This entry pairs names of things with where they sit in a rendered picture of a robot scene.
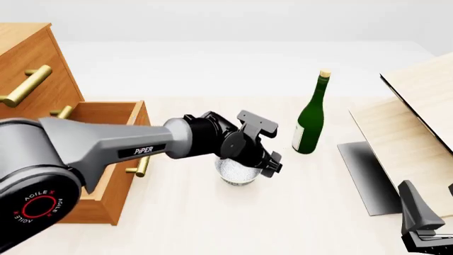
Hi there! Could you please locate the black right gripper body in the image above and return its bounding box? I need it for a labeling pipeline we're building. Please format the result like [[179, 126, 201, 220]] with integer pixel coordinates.
[[401, 227, 453, 254]]

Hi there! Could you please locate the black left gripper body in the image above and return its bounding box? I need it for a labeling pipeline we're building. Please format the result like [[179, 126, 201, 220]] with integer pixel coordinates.
[[260, 150, 285, 179]]

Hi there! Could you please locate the open wooden drawer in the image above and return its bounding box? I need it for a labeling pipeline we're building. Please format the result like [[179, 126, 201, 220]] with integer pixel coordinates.
[[52, 100, 152, 227]]

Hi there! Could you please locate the wooden cabinet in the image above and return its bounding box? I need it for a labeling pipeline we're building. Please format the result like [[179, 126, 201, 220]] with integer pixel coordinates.
[[0, 22, 86, 121]]

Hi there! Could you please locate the green wine bottle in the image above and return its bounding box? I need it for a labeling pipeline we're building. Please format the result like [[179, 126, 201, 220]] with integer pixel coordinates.
[[291, 68, 333, 155]]

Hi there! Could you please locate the pale wooden rack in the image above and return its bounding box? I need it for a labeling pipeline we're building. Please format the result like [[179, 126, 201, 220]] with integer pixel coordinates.
[[348, 51, 453, 219]]

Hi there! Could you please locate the long brass handle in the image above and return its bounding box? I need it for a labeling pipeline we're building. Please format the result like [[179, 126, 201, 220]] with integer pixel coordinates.
[[0, 64, 54, 108]]

